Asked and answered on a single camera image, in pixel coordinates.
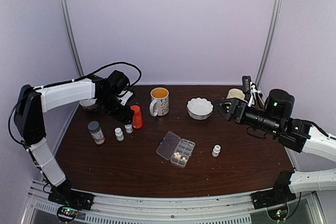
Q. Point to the orange pill bottle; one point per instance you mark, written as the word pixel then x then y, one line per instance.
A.
pixel 137 122

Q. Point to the white ribbed cup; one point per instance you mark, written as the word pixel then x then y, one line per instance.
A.
pixel 236 93

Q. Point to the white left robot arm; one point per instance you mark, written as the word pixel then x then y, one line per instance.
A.
pixel 35 103

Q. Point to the aluminium frame post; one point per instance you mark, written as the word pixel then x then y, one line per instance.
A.
pixel 269 40
pixel 71 38

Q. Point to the grey-capped orange label bottle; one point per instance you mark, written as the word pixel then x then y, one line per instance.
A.
pixel 96 132

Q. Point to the white ceramic bowl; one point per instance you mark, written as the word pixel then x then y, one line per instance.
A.
pixel 89 105

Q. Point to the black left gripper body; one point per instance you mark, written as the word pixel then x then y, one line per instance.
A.
pixel 111 108

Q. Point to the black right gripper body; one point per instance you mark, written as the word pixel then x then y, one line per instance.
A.
pixel 266 124

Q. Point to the clear plastic pill organizer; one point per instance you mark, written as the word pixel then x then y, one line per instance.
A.
pixel 172 143

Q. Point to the aluminium frame post left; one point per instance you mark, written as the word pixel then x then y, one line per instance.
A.
pixel 71 38

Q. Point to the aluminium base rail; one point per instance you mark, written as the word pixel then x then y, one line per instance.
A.
pixel 236 208

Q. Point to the small white pill bottle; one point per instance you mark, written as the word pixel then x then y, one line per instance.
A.
pixel 128 128

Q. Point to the aluminium frame post right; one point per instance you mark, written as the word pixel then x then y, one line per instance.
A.
pixel 269 40

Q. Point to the white scalloped dish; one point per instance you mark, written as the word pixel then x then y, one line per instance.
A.
pixel 199 108

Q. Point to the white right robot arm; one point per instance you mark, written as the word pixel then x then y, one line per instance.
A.
pixel 298 135

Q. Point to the yellow-lined patterned mug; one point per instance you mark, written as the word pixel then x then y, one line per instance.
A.
pixel 159 105

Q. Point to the white pills in organizer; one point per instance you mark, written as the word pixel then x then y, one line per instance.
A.
pixel 179 157

